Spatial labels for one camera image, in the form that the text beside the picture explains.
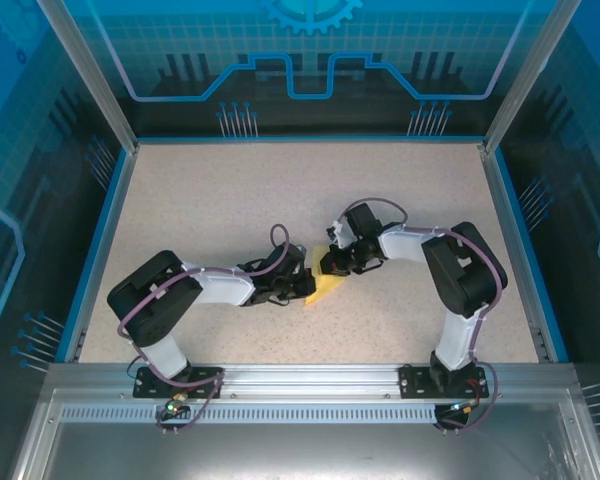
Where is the yellow cloth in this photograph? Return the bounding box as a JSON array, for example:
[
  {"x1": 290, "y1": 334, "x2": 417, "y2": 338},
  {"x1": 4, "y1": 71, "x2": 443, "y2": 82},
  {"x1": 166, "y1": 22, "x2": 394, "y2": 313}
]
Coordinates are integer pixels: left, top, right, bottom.
[{"x1": 303, "y1": 243, "x2": 347, "y2": 308}]

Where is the steel tray panel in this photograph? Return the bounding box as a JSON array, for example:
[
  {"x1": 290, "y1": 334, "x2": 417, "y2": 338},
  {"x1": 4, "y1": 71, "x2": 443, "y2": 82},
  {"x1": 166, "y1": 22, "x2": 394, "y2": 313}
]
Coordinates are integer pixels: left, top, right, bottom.
[{"x1": 9, "y1": 389, "x2": 600, "y2": 480}]

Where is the aluminium mounting rail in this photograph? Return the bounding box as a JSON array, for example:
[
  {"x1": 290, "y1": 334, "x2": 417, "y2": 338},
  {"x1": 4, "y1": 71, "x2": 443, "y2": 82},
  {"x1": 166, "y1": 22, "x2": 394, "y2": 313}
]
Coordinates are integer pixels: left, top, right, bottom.
[{"x1": 44, "y1": 362, "x2": 579, "y2": 401}]

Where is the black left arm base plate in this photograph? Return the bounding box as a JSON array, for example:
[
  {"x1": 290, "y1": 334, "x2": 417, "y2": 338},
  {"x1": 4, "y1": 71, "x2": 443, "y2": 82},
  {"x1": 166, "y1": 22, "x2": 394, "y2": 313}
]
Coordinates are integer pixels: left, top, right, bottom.
[{"x1": 134, "y1": 366, "x2": 226, "y2": 401}]

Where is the slotted grey cable duct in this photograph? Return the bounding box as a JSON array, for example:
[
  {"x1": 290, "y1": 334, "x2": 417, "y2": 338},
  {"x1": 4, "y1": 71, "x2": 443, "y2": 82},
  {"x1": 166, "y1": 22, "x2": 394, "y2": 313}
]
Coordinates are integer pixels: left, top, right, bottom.
[{"x1": 59, "y1": 405, "x2": 444, "y2": 425}]

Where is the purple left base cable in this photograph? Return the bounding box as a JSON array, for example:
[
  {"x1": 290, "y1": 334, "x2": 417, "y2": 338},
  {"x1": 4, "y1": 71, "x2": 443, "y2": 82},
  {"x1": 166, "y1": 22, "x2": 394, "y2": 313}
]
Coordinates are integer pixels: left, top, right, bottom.
[{"x1": 124, "y1": 357, "x2": 226, "y2": 436}]

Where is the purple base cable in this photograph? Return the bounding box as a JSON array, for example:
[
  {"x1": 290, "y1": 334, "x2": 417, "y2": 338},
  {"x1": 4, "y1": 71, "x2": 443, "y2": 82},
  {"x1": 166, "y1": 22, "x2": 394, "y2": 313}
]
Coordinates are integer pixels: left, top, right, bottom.
[
  {"x1": 437, "y1": 358, "x2": 499, "y2": 432},
  {"x1": 124, "y1": 357, "x2": 226, "y2": 436}
]

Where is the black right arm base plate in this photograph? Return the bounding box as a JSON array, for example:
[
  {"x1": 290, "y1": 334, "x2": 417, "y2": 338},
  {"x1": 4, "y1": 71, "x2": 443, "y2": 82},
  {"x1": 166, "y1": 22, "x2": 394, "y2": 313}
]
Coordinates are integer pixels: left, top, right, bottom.
[{"x1": 398, "y1": 364, "x2": 487, "y2": 401}]

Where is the aluminium side rail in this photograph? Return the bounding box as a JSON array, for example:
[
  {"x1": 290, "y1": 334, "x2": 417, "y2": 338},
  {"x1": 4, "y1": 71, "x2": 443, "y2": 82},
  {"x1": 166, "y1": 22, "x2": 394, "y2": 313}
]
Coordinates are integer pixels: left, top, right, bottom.
[{"x1": 478, "y1": 142, "x2": 554, "y2": 364}]

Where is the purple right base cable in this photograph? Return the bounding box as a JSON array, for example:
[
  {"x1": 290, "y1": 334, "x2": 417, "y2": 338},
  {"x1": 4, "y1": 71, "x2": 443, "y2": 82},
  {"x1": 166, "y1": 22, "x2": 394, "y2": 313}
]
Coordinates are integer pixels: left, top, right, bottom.
[{"x1": 437, "y1": 358, "x2": 499, "y2": 432}]

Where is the aluminium frame post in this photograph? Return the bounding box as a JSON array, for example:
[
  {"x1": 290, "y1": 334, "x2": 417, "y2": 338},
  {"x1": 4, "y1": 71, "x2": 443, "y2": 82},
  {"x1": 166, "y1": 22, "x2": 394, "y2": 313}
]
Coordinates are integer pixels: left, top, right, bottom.
[
  {"x1": 37, "y1": 0, "x2": 140, "y2": 154},
  {"x1": 482, "y1": 0, "x2": 581, "y2": 154}
]

